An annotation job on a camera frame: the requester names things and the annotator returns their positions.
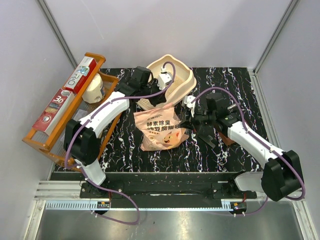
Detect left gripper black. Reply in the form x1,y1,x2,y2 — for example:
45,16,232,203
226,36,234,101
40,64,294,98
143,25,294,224
141,79,168,108

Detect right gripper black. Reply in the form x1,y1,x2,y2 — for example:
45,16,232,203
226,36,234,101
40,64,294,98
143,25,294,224
178,105,216,132

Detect grey bag clip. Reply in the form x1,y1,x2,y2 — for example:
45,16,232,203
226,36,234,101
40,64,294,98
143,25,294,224
198,134,216,149

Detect pink cat litter bag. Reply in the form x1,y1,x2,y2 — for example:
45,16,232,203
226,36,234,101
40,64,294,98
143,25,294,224
133,103,189,152

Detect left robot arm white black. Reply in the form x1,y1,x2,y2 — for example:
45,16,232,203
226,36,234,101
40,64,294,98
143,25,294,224
63,66,175,198

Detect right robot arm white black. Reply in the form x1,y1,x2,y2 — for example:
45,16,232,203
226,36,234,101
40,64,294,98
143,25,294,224
180,93,304,202

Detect cream plastic litter box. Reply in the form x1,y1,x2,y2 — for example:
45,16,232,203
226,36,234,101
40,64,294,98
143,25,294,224
137,54,197,111

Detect clear plastic box in rack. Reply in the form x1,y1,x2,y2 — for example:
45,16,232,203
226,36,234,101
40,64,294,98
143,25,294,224
72,109,88,121

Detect red white RiO toothpaste box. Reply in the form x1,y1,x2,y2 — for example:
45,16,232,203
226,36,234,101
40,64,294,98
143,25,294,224
64,56,97,94

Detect red 3D toothpaste box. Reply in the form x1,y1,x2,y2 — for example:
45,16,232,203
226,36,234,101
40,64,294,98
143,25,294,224
32,88,75,136

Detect white plastic bottle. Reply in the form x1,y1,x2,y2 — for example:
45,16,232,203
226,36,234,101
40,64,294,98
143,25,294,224
82,73,105,104

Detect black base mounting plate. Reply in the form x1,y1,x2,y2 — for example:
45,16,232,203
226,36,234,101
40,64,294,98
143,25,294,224
79,172,258,201

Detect orange wooden shelf rack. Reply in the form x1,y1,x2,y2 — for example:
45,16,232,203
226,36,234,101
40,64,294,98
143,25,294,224
23,52,119,168

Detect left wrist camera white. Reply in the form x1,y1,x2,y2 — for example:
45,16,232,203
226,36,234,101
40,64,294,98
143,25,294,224
157,72,173,91

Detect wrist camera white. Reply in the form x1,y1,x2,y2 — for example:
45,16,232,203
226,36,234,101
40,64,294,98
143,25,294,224
182,95,196,117
157,72,173,91

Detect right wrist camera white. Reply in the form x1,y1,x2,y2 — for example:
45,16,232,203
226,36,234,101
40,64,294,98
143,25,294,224
182,95,196,117

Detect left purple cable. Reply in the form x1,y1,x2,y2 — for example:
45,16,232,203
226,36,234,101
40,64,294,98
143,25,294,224
64,61,176,225

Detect purple cable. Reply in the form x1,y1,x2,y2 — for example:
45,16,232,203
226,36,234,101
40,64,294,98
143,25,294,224
191,86,306,217
64,61,176,225

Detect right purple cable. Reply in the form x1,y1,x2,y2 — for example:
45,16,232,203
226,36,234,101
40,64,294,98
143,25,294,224
191,86,306,217

